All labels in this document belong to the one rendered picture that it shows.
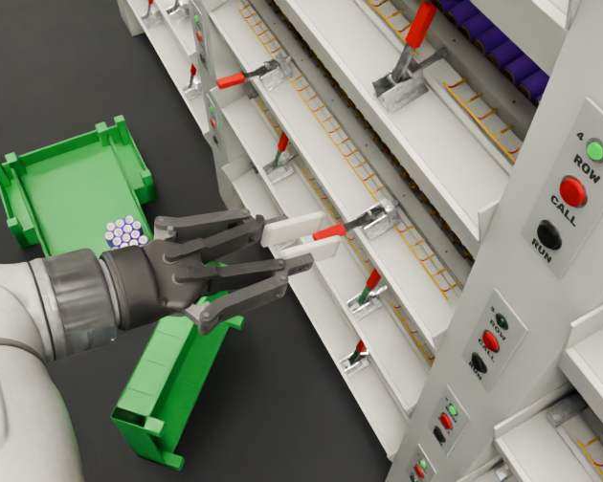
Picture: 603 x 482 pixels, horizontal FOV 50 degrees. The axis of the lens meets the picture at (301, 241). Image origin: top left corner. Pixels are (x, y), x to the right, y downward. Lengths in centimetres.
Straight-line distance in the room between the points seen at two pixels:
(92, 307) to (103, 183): 87
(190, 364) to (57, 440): 81
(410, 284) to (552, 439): 20
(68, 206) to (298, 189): 58
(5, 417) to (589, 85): 39
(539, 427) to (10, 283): 48
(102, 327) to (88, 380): 71
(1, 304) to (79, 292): 6
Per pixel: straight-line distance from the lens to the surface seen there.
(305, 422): 120
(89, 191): 142
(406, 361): 87
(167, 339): 106
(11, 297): 56
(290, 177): 102
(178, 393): 124
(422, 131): 56
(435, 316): 69
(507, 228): 47
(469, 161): 54
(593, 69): 37
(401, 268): 71
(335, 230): 70
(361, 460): 119
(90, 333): 59
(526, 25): 40
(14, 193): 158
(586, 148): 38
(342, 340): 109
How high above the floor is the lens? 114
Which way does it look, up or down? 56 degrees down
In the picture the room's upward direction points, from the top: straight up
